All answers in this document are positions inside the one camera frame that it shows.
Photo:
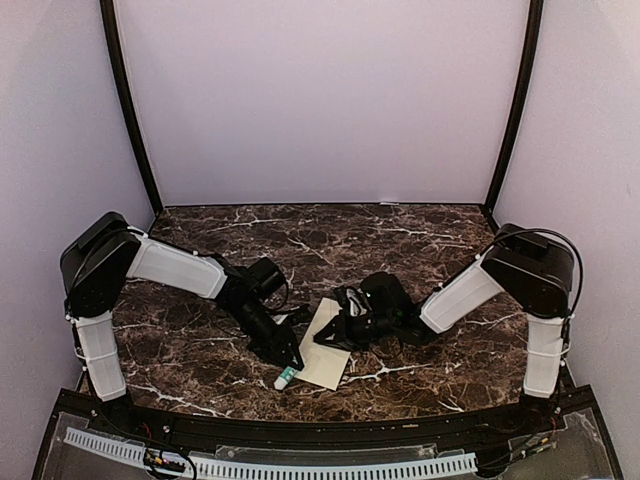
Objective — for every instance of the black corner frame post left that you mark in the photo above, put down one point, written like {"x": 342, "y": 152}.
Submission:
{"x": 125, "y": 97}

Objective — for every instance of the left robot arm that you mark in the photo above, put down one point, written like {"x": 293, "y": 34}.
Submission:
{"x": 108, "y": 266}

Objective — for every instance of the small glue bottle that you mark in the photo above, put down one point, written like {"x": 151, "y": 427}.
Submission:
{"x": 285, "y": 378}

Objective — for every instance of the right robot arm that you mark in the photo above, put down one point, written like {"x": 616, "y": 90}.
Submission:
{"x": 538, "y": 269}

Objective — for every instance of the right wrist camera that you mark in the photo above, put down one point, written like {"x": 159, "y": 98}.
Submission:
{"x": 380, "y": 294}

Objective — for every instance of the white slotted cable duct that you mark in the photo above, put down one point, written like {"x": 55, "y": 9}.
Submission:
{"x": 246, "y": 463}

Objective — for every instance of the cream envelope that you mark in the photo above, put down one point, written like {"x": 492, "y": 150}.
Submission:
{"x": 323, "y": 366}

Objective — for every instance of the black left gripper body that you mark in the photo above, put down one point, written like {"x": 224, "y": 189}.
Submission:
{"x": 264, "y": 339}

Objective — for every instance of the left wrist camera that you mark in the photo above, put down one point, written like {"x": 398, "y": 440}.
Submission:
{"x": 265, "y": 279}

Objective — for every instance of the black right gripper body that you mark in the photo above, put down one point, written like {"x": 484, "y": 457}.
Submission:
{"x": 380, "y": 326}

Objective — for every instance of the black front rail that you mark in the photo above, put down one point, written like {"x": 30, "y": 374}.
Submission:
{"x": 485, "y": 429}

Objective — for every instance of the black corner frame post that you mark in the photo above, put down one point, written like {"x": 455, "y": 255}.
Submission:
{"x": 125, "y": 97}
{"x": 526, "y": 65}

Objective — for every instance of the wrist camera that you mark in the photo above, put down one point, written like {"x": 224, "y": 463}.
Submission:
{"x": 265, "y": 279}
{"x": 380, "y": 294}

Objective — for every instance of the black corner frame post right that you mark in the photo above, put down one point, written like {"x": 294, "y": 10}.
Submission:
{"x": 526, "y": 65}

